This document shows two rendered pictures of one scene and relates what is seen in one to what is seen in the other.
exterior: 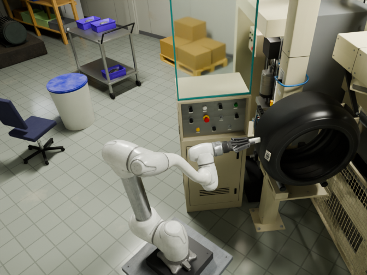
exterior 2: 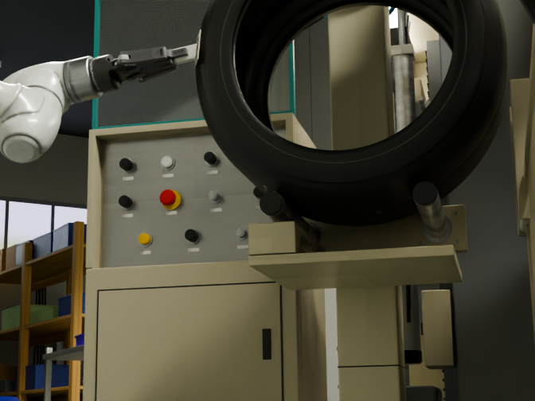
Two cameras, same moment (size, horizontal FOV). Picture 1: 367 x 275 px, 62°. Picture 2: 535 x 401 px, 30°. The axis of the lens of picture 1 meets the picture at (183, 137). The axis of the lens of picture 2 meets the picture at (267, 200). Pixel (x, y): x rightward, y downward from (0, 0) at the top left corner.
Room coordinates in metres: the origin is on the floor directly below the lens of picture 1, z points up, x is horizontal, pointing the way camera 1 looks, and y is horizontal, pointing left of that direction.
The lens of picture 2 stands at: (-0.37, -1.09, 0.50)
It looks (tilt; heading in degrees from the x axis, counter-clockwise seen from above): 13 degrees up; 15
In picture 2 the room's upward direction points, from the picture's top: 1 degrees counter-clockwise
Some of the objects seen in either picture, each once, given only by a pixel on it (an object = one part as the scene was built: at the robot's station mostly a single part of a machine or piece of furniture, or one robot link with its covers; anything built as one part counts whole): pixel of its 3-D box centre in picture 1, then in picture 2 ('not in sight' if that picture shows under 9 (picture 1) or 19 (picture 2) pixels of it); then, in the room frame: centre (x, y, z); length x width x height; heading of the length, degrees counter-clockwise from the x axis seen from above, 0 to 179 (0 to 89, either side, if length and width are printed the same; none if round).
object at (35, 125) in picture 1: (30, 126); not in sight; (3.01, 1.79, 0.45); 0.52 x 0.49 x 0.89; 135
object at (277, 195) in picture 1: (273, 177); (291, 253); (1.53, -0.62, 0.83); 0.36 x 0.09 x 0.06; 2
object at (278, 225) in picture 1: (266, 218); not in sight; (1.79, -0.73, 0.01); 0.27 x 0.27 x 0.02; 2
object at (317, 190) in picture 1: (291, 178); (362, 268); (1.54, -0.76, 0.80); 0.37 x 0.36 x 0.02; 92
